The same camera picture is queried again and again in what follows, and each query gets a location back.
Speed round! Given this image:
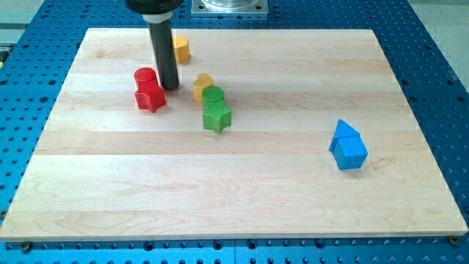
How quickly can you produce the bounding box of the yellow heart block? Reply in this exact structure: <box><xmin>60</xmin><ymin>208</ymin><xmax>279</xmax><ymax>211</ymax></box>
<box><xmin>193</xmin><ymin>73</ymin><xmax>213</xmax><ymax>103</ymax></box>

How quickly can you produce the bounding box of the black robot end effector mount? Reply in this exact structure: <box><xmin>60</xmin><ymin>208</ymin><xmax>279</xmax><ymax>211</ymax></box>
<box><xmin>125</xmin><ymin>0</ymin><xmax>183</xmax><ymax>23</ymax></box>

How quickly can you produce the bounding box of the blue cube block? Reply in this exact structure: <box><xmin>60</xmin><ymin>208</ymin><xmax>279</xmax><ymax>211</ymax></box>
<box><xmin>330</xmin><ymin>136</ymin><xmax>368</xmax><ymax>170</ymax></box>

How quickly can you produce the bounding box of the blue triangle block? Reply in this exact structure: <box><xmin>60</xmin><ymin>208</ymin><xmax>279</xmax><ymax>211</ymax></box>
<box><xmin>328</xmin><ymin>119</ymin><xmax>360</xmax><ymax>152</ymax></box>

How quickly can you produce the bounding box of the blue perforated metal table plate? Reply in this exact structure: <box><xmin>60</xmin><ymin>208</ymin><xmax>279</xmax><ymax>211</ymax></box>
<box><xmin>1</xmin><ymin>1</ymin><xmax>468</xmax><ymax>263</ymax></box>

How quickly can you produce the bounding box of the red star block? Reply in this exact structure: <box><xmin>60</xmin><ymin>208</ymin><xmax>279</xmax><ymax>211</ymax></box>
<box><xmin>135</xmin><ymin>81</ymin><xmax>166</xmax><ymax>113</ymax></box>

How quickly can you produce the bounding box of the green star block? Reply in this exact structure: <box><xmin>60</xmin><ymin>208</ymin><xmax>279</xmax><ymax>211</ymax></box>
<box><xmin>202</xmin><ymin>100</ymin><xmax>232</xmax><ymax>134</ymax></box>

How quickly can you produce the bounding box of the light wooden board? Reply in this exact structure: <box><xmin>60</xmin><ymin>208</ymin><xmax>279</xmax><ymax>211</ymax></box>
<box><xmin>1</xmin><ymin>28</ymin><xmax>468</xmax><ymax>241</ymax></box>

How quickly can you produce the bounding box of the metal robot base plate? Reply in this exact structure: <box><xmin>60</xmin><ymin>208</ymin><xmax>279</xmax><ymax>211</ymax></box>
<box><xmin>191</xmin><ymin>0</ymin><xmax>269</xmax><ymax>15</ymax></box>

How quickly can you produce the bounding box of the red cylinder block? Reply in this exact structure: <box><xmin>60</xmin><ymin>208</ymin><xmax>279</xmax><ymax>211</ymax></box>
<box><xmin>133</xmin><ymin>67</ymin><xmax>158</xmax><ymax>89</ymax></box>

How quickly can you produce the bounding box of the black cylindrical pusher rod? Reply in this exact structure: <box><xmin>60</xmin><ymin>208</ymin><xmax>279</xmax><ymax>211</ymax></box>
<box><xmin>149</xmin><ymin>20</ymin><xmax>180</xmax><ymax>90</ymax></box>

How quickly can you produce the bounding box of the yellow hexagon block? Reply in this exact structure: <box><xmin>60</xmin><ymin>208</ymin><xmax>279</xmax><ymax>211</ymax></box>
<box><xmin>173</xmin><ymin>35</ymin><xmax>190</xmax><ymax>63</ymax></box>

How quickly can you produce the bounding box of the green cylinder block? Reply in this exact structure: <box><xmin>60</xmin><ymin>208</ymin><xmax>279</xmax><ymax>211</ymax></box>
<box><xmin>202</xmin><ymin>86</ymin><xmax>224</xmax><ymax>103</ymax></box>

